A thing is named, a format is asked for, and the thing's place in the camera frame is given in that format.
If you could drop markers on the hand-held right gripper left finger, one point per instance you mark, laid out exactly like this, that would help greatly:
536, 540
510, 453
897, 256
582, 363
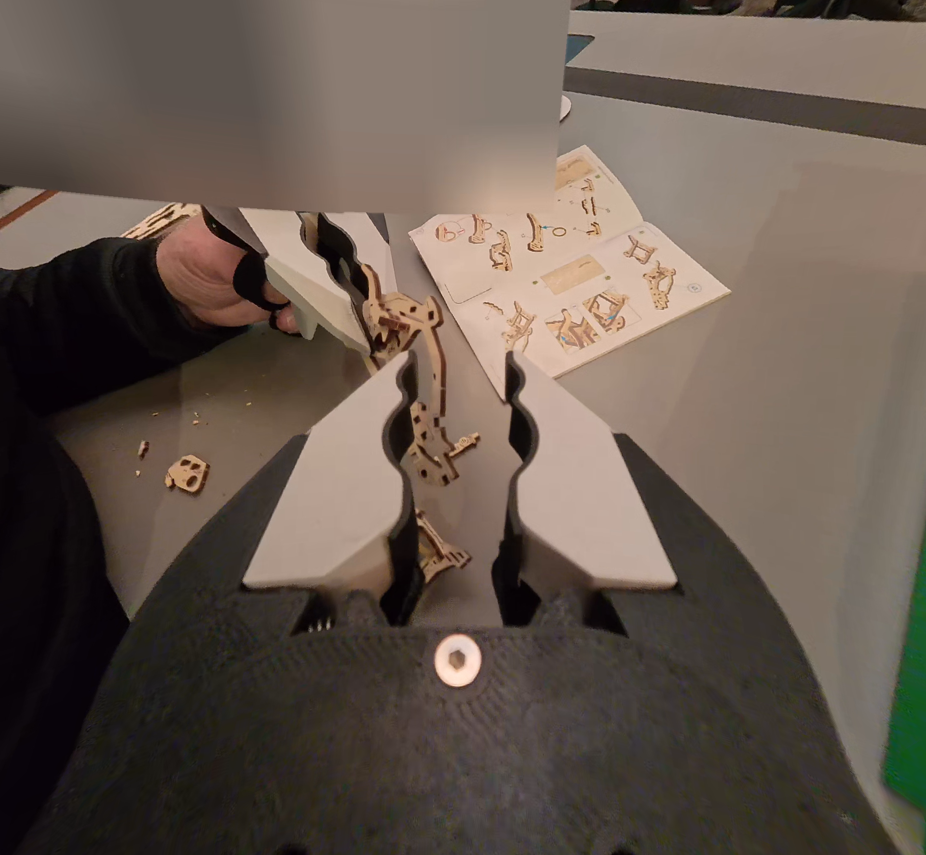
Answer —
333, 508

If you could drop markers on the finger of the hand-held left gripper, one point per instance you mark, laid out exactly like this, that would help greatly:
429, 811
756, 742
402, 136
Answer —
304, 269
376, 229

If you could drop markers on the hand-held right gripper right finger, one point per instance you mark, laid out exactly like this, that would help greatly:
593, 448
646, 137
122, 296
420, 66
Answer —
593, 508

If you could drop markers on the small angled wooden model part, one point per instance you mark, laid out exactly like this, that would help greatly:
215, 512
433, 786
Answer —
441, 555

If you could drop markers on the wooden model side frame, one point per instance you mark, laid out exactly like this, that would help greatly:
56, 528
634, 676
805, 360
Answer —
432, 370

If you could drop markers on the person's left forearm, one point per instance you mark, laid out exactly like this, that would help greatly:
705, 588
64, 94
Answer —
87, 312

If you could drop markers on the person's left hand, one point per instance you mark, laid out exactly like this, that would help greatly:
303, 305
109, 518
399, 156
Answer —
195, 276

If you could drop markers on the laser-cut wooden sheet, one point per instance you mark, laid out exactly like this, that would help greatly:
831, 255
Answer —
163, 222

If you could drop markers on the small wooden pin part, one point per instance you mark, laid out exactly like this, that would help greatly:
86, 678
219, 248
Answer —
464, 445

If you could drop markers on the small flat wooden piece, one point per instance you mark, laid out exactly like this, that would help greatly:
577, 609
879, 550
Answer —
176, 477

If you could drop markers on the open assembly instruction booklet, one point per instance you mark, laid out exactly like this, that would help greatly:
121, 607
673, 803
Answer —
615, 189

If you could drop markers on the green plastic bin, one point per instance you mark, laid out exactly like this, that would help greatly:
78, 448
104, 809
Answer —
908, 725

